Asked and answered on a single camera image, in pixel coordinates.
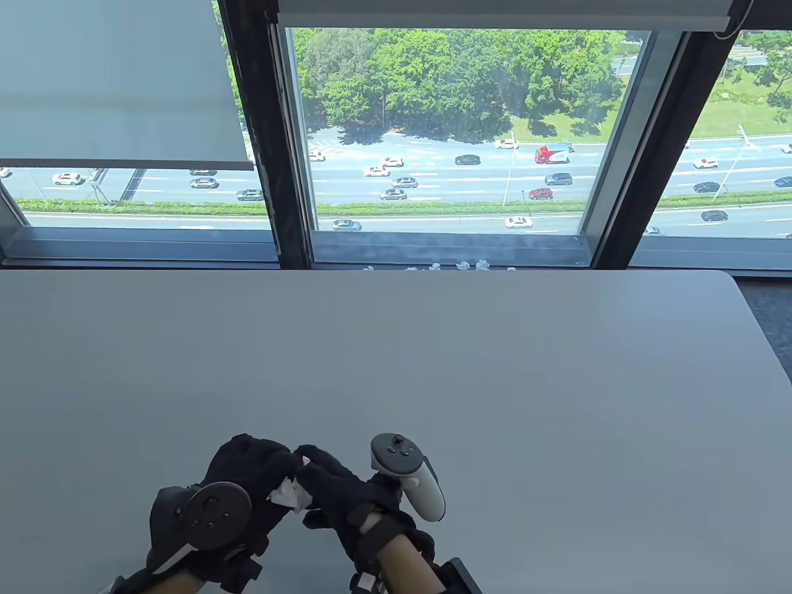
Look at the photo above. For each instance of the white and black right hand controller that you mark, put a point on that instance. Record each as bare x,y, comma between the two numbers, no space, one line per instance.
427,495

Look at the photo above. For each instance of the person's left hand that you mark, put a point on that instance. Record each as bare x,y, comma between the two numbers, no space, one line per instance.
253,461

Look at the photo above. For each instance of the grey lowered roller blind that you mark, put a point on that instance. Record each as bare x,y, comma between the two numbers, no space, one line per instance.
111,80

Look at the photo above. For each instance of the person's left forearm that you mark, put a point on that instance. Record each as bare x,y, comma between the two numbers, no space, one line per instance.
179,585

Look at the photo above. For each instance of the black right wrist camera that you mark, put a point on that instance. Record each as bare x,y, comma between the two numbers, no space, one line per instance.
461,578

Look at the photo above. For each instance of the person's right forearm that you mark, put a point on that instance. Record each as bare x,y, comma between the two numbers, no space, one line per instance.
402,563

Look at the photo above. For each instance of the white kitchen paper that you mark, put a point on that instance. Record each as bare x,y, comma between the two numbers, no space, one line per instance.
288,493

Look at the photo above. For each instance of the person's right hand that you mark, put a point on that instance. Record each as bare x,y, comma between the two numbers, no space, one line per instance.
346,495

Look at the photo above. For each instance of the white raised roller blind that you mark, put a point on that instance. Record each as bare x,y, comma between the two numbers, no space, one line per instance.
495,12

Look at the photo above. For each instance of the grey window sash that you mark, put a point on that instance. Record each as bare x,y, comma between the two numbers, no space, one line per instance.
445,250

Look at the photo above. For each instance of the black window frame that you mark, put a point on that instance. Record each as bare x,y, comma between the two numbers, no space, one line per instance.
253,124

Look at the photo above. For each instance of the row of kitchen paper balls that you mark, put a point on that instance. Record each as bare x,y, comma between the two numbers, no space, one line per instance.
481,266

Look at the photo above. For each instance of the black left hand controller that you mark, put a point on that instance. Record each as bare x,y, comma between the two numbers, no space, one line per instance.
216,513

